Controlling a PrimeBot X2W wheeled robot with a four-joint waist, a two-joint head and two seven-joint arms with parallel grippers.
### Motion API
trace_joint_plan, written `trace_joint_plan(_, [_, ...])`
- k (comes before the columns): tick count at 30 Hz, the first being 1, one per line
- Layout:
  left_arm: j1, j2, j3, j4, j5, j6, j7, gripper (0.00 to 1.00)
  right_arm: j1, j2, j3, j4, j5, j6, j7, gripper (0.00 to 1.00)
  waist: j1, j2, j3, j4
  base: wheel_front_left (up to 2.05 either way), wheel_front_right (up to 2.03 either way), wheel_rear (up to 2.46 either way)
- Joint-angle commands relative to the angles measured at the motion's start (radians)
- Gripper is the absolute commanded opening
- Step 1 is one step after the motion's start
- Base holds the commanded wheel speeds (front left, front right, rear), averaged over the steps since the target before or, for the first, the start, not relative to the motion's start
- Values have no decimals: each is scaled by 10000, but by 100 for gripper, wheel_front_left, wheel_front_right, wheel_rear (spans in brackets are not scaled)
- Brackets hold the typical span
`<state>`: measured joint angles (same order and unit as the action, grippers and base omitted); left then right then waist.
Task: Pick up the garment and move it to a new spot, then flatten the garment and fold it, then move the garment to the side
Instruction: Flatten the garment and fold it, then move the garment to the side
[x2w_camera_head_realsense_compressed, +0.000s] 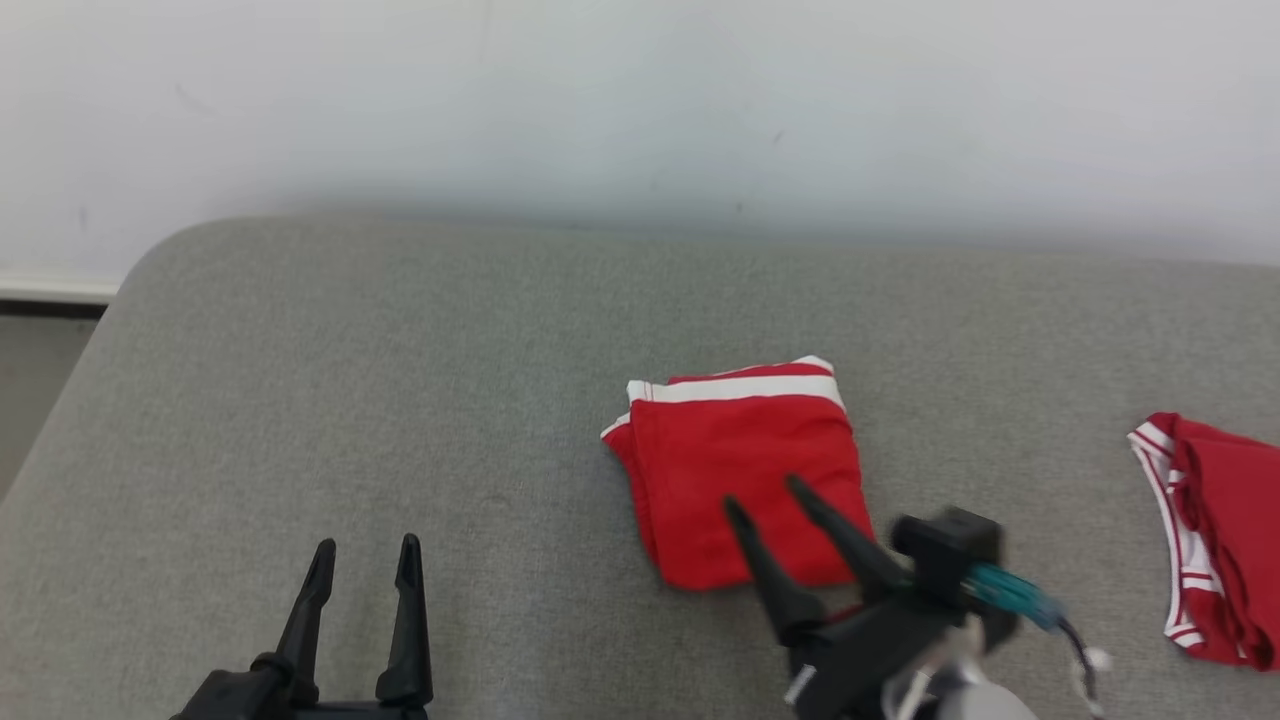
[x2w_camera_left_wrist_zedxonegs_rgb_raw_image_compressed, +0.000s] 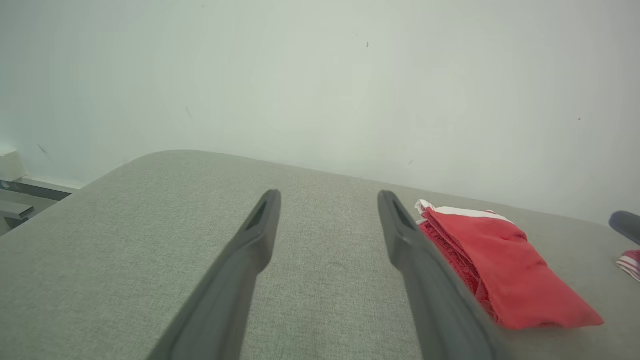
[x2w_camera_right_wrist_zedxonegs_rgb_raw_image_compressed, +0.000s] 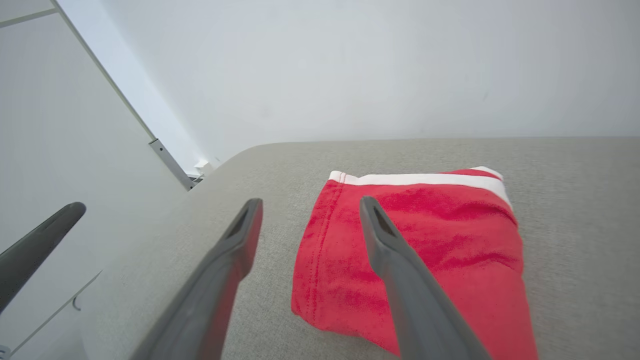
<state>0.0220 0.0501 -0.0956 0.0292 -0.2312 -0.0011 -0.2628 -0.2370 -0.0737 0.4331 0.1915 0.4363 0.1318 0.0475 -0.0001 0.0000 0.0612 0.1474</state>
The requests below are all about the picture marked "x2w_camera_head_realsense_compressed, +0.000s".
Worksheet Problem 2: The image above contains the red garment with striped white trim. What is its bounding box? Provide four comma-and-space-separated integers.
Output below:
1127, 411, 1280, 672

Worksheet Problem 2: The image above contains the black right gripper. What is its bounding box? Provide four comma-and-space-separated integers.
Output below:
721, 474, 967, 720

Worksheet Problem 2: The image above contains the white skirting board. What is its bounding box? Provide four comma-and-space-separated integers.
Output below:
0, 267, 122, 322

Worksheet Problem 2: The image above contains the red garment with white side stripe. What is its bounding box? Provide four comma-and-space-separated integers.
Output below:
600, 355, 877, 592

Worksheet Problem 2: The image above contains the grey fabric sofa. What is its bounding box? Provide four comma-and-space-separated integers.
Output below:
0, 213, 1280, 720

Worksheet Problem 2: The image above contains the teal and black camera cable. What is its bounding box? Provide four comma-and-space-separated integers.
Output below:
965, 561, 1114, 717

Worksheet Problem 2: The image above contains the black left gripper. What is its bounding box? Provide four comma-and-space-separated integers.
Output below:
170, 533, 435, 720

